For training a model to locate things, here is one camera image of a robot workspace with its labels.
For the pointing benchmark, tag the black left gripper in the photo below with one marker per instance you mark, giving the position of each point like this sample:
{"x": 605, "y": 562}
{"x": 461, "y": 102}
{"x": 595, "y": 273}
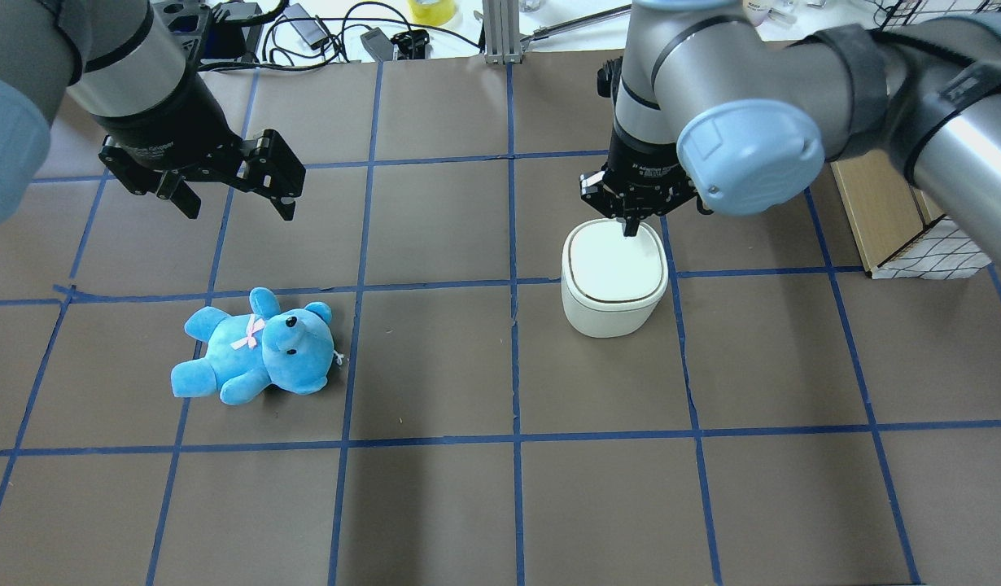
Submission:
{"x": 168, "y": 124}

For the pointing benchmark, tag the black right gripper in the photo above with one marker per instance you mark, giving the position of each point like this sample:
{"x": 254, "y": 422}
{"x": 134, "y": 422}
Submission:
{"x": 643, "y": 165}

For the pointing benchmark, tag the white lidded trash can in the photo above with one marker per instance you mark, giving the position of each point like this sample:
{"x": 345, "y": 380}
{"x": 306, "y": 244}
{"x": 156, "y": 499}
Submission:
{"x": 611, "y": 282}

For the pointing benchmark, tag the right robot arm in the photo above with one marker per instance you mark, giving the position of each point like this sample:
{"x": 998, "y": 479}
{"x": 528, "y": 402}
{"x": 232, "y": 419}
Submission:
{"x": 704, "y": 110}

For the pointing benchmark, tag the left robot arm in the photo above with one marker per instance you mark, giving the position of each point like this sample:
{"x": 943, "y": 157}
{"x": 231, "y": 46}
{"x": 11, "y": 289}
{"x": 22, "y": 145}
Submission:
{"x": 136, "y": 67}

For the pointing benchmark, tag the black power adapter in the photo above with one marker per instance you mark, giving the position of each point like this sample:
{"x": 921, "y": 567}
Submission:
{"x": 312, "y": 32}

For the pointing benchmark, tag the long metal grabber rod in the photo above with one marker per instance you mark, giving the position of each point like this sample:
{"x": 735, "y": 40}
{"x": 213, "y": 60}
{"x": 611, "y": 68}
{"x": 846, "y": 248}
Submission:
{"x": 584, "y": 21}

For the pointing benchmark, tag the blue teddy bear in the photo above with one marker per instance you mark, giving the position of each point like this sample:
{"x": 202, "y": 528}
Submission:
{"x": 292, "y": 350}

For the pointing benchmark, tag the wooden box with grid cloth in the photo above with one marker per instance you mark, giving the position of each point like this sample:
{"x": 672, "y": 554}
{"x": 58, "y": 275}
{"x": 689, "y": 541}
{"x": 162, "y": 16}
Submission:
{"x": 899, "y": 230}

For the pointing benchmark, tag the yellow tape roll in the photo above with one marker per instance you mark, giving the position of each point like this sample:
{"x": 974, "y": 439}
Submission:
{"x": 433, "y": 13}

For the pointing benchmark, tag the aluminium frame post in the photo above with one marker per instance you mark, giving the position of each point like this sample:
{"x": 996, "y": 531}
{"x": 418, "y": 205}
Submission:
{"x": 502, "y": 37}

